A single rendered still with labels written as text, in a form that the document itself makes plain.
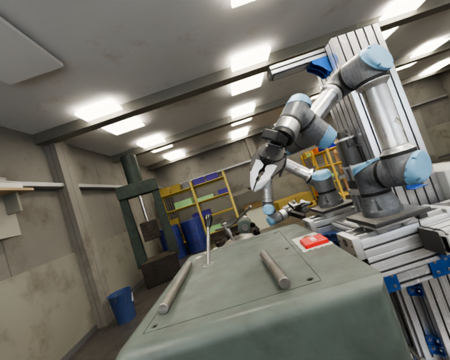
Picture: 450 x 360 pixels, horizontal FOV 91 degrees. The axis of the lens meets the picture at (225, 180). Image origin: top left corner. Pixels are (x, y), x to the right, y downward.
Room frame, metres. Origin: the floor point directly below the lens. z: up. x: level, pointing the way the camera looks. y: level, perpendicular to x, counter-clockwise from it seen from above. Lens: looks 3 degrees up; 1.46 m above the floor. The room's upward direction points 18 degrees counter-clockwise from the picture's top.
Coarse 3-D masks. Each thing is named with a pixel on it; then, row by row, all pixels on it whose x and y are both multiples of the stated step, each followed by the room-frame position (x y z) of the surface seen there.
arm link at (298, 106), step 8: (296, 96) 0.69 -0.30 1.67; (304, 96) 0.69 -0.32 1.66; (288, 104) 0.69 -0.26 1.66; (296, 104) 0.67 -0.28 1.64; (304, 104) 0.68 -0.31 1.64; (288, 112) 0.67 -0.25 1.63; (296, 112) 0.66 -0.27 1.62; (304, 112) 0.68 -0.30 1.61; (312, 112) 0.69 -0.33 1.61; (304, 120) 0.68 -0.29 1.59
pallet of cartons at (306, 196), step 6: (300, 192) 8.84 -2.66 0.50; (306, 192) 8.16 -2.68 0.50; (288, 198) 8.30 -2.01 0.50; (294, 198) 8.00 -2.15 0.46; (300, 198) 8.04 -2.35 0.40; (306, 198) 8.06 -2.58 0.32; (312, 198) 8.07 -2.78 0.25; (276, 204) 8.21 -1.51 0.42; (282, 204) 7.98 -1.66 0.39; (312, 204) 8.14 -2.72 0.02; (276, 210) 8.47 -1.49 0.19
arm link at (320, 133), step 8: (312, 120) 0.68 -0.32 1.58; (320, 120) 0.69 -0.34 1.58; (304, 128) 0.70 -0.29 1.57; (312, 128) 0.69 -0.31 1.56; (320, 128) 0.69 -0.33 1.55; (328, 128) 0.70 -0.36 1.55; (304, 136) 0.74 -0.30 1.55; (312, 136) 0.71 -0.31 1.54; (320, 136) 0.70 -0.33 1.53; (328, 136) 0.70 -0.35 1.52; (304, 144) 0.76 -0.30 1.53; (312, 144) 0.75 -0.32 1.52; (320, 144) 0.72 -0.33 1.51; (328, 144) 0.72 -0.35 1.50
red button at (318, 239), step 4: (312, 236) 0.62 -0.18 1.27; (316, 236) 0.61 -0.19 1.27; (320, 236) 0.60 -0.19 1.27; (324, 236) 0.59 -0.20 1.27; (300, 240) 0.63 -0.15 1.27; (304, 240) 0.61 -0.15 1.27; (308, 240) 0.60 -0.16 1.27; (312, 240) 0.59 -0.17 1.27; (316, 240) 0.58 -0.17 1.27; (320, 240) 0.58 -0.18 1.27; (324, 240) 0.57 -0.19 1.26; (328, 240) 0.57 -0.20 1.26; (304, 244) 0.58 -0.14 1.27; (308, 244) 0.58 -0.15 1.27; (312, 244) 0.58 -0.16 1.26; (316, 244) 0.58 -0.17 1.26; (320, 244) 0.57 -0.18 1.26; (308, 248) 0.58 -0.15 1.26
